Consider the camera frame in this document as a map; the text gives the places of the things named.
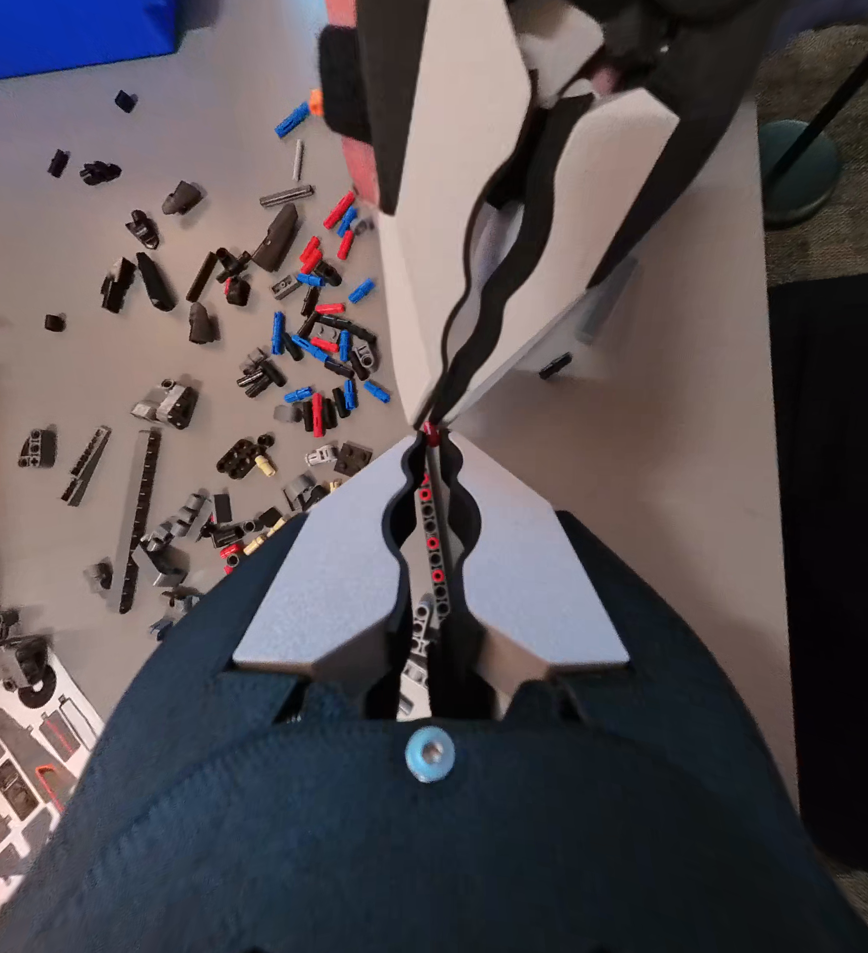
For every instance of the black stand with round base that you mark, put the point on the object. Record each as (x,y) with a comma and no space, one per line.
(799,171)

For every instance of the red lego pin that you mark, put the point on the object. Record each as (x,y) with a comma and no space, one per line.
(432,432)

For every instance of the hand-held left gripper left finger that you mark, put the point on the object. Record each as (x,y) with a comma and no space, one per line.
(315,588)

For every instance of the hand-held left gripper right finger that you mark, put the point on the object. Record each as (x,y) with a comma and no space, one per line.
(546,588)

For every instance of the blue box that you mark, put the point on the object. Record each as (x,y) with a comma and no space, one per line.
(54,37)

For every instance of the black lego pin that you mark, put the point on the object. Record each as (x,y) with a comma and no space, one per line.
(555,365)

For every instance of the dark grey lego joint assembly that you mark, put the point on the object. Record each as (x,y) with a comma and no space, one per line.
(17,655)

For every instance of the person's right hand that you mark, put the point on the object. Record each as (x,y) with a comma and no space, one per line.
(359,175)

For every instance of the pile of lego pieces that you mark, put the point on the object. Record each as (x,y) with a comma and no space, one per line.
(138,521)

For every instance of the white sticker sheet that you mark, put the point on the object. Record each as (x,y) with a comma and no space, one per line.
(9,804)

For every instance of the black lego beam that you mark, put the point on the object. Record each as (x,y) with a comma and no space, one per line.
(428,521)

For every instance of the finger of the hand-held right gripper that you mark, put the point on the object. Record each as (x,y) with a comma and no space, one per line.
(613,186)
(464,112)

